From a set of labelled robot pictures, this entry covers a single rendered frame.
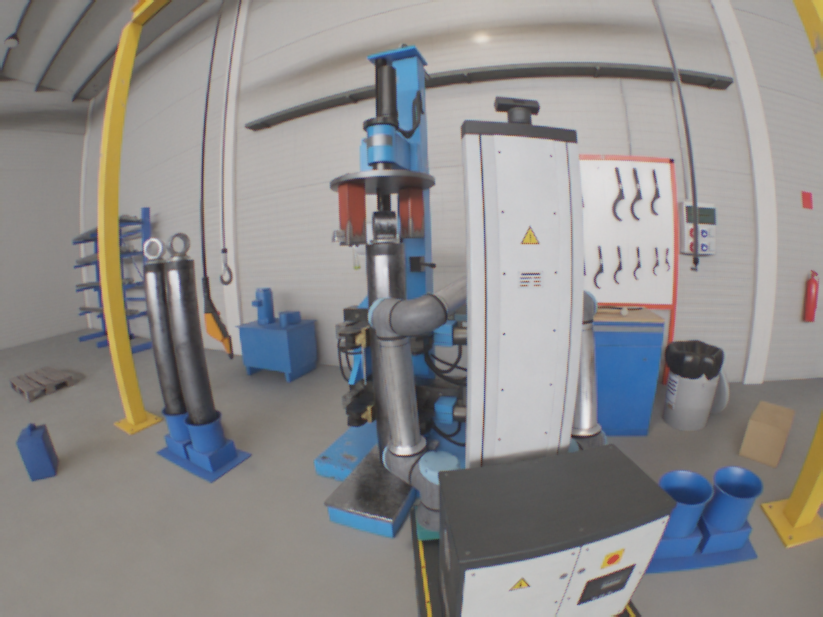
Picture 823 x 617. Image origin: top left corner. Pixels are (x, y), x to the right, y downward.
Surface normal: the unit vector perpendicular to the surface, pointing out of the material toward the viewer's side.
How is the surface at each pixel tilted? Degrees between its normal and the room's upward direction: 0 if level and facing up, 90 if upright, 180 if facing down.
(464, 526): 0
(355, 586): 0
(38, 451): 90
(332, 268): 90
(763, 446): 90
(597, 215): 90
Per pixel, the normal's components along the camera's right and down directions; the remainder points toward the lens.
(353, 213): 0.60, 0.11
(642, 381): -0.33, 0.16
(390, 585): -0.04, -0.99
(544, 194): 0.07, 0.16
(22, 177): 0.94, 0.02
